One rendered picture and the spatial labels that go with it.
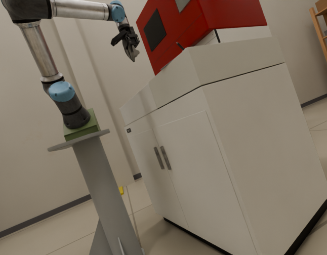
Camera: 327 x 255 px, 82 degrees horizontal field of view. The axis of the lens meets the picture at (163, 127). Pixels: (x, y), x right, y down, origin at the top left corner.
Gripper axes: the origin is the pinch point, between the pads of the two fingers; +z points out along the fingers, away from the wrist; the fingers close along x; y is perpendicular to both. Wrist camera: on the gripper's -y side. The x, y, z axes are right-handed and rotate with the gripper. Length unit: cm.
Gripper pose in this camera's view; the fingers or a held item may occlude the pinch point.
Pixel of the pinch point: (132, 59)
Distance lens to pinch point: 120.8
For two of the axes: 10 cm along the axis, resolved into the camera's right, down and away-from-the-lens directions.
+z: 3.4, 9.4, 0.2
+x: -4.7, 1.5, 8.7
